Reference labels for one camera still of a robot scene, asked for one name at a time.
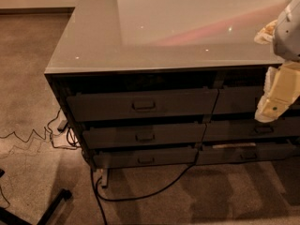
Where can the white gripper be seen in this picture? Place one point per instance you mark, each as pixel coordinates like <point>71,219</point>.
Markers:
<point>288,37</point>

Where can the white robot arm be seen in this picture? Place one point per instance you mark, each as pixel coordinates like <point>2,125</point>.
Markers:
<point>286,38</point>

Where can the grey drawer cabinet with glass top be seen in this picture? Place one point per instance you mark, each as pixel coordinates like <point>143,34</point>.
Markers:
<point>119,46</point>

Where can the black power adapter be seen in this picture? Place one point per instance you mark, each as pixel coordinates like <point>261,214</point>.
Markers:
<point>62,126</point>

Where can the black stand leg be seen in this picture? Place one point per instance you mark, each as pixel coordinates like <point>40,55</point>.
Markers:
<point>7,218</point>

